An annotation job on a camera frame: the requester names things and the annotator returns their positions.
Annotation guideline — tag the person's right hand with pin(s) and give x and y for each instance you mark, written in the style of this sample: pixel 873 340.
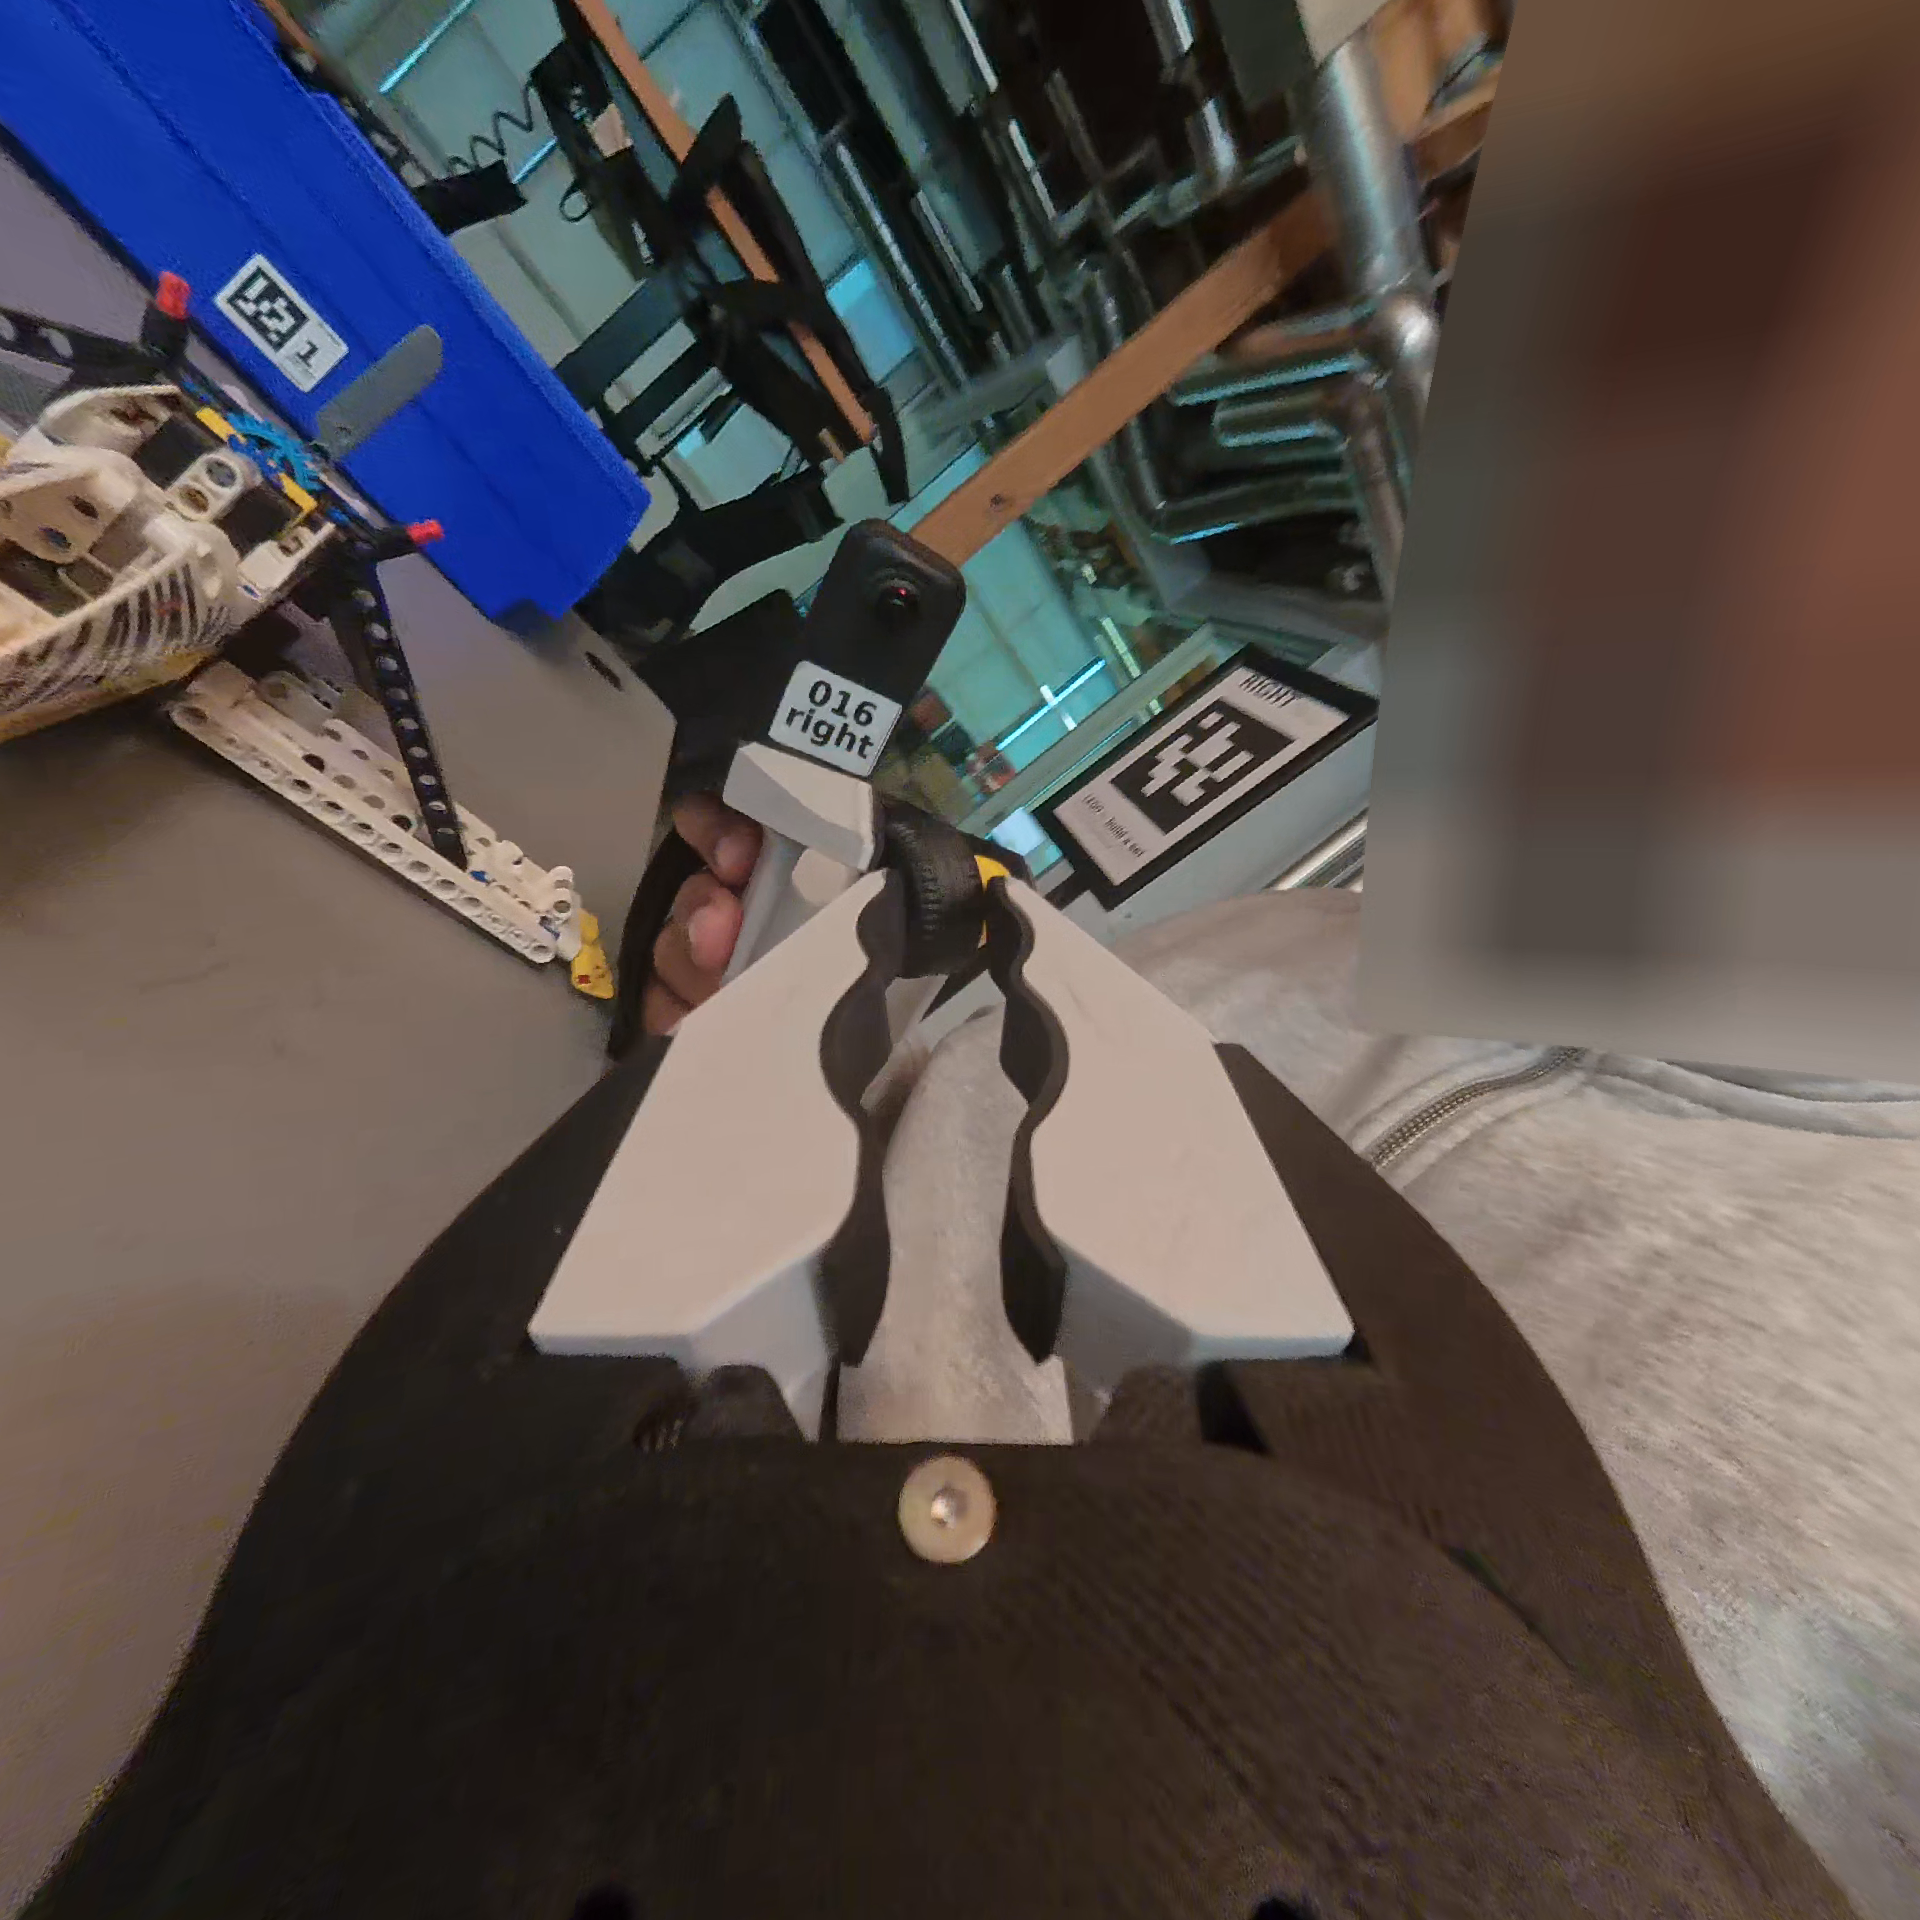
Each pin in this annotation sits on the person's right hand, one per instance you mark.
pixel 706 901

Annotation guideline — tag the yellow lego wheel hub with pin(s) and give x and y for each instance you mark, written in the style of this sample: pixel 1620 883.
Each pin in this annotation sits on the yellow lego wheel hub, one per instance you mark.
pixel 991 871

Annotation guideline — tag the black lego tyre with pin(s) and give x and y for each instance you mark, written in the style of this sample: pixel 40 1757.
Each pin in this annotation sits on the black lego tyre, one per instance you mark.
pixel 939 901

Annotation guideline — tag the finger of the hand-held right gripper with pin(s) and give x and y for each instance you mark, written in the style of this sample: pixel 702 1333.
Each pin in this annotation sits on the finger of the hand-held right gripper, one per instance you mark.
pixel 812 802

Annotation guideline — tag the person's right forearm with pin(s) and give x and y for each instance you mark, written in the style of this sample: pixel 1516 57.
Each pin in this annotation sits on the person's right forearm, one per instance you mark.
pixel 943 1245

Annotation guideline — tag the background standing desk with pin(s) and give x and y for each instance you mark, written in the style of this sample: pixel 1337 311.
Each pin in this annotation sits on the background standing desk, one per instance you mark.
pixel 735 314

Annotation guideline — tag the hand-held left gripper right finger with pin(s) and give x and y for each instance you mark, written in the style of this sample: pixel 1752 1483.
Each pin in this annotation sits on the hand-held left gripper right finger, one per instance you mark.
pixel 1185 1199

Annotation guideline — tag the person's grey hoodie torso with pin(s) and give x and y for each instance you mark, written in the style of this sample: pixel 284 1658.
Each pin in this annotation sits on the person's grey hoodie torso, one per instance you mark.
pixel 1648 1274

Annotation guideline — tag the silver ventilation duct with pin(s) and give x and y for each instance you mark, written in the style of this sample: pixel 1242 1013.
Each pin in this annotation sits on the silver ventilation duct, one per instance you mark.
pixel 1366 182

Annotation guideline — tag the framed tag sign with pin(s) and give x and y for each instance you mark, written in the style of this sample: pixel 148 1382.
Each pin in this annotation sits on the framed tag sign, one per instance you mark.
pixel 1200 765

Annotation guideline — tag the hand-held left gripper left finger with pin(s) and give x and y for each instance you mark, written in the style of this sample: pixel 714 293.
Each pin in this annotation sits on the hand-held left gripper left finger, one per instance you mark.
pixel 688 1199

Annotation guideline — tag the blue plastic bin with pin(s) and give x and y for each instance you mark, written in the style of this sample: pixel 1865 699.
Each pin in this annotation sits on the blue plastic bin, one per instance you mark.
pixel 451 421

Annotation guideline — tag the zebra striped lego aircraft model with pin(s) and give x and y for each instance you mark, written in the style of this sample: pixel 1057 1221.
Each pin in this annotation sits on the zebra striped lego aircraft model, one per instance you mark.
pixel 107 494

